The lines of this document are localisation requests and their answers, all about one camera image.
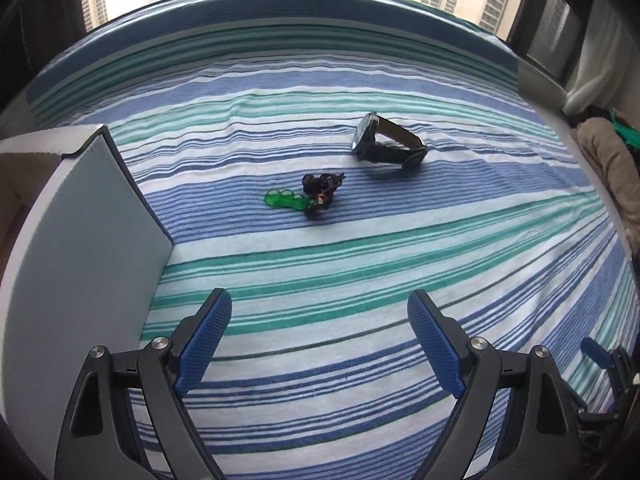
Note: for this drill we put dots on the green bead charm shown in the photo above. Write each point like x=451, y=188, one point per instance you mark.
x=285, y=199

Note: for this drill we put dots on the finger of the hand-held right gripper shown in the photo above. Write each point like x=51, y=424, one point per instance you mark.
x=595, y=351
x=597, y=430

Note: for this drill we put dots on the white curtain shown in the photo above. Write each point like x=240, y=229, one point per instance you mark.
x=607, y=55

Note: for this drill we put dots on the dark window frame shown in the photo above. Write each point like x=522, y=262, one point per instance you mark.
x=555, y=20

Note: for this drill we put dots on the black wristwatch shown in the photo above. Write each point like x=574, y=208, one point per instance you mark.
x=367, y=135

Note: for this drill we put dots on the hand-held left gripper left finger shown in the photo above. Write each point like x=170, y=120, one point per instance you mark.
x=205, y=345

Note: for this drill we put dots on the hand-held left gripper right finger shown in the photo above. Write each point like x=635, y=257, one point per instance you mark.
x=437, y=345

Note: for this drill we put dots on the beige cloth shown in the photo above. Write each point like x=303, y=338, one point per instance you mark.
x=612, y=160

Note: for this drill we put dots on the striped bed sheet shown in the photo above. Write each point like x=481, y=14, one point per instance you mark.
x=350, y=270

